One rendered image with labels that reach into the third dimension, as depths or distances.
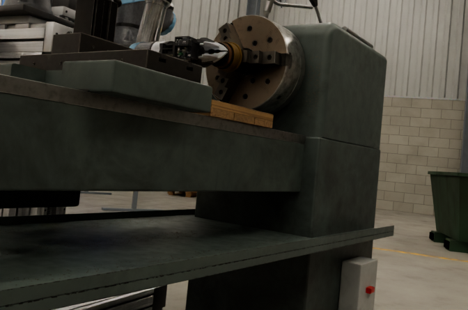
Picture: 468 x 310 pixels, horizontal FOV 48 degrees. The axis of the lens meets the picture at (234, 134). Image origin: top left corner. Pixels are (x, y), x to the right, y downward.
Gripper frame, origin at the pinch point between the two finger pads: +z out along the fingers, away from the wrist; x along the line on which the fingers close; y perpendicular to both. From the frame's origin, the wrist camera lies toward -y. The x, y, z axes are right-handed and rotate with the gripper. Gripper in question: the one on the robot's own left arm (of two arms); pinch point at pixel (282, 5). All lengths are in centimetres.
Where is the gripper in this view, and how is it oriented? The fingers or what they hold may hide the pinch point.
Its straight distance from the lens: 191.5
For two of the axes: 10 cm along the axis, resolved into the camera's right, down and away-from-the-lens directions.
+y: -5.6, -0.9, -8.2
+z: 0.8, 9.8, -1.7
